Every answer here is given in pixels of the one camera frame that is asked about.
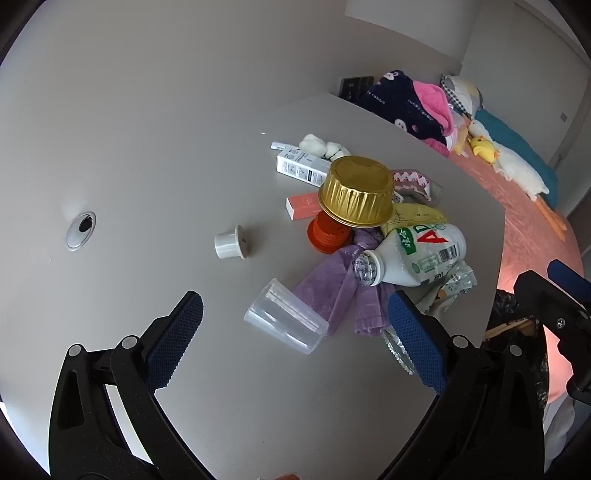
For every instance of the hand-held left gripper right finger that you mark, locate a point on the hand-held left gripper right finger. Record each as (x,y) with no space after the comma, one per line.
(418,341)

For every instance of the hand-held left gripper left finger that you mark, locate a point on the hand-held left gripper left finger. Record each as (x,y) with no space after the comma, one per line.
(178,341)

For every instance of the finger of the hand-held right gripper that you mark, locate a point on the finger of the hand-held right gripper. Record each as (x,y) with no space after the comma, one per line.
(545,300)
(568,277)

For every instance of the silver foil lid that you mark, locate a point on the silver foil lid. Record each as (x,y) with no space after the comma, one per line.
(397,350)

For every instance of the clear wrapper packet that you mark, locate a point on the clear wrapper packet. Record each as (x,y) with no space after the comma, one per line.
(455,284)

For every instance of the white drink bottle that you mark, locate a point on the white drink bottle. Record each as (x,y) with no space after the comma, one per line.
(415,258)

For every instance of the purple plastic bag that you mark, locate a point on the purple plastic bag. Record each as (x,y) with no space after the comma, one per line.
(332,281)

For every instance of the clear plastic cup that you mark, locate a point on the clear plastic cup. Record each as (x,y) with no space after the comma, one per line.
(281,314)

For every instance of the white coffee capsule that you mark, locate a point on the white coffee capsule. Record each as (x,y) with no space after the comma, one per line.
(228,243)

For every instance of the yellow packet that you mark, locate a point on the yellow packet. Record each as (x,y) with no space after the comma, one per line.
(415,214)

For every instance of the orange plastic cap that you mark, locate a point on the orange plastic cap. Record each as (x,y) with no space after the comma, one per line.
(323,235)

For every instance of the gold foil cup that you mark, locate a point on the gold foil cup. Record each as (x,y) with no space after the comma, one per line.
(355,194)

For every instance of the red patterned wrapper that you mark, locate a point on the red patterned wrapper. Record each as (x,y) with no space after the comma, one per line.
(411,180)

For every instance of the pink bed sheet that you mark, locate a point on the pink bed sheet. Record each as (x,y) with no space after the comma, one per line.
(521,221)

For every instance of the white goose plush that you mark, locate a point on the white goose plush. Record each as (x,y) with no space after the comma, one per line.
(512,166)

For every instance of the teal blanket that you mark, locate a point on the teal blanket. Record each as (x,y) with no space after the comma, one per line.
(517,138)

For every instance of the yellow duck plush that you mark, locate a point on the yellow duck plush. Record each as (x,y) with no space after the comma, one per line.
(482,147)

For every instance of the small pink box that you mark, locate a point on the small pink box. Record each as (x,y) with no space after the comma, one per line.
(302,205)

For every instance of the white thermometer box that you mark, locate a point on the white thermometer box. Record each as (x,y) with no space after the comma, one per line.
(295,164)

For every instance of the plaid pillow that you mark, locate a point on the plaid pillow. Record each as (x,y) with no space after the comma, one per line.
(455,90)

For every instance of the pink fleece blanket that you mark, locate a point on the pink fleece blanket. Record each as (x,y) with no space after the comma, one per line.
(431,99)

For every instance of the navy printed blanket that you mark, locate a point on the navy printed blanket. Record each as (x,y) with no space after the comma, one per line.
(397,101)

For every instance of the black wall socket panel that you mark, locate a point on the black wall socket panel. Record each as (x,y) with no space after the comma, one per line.
(353,85)

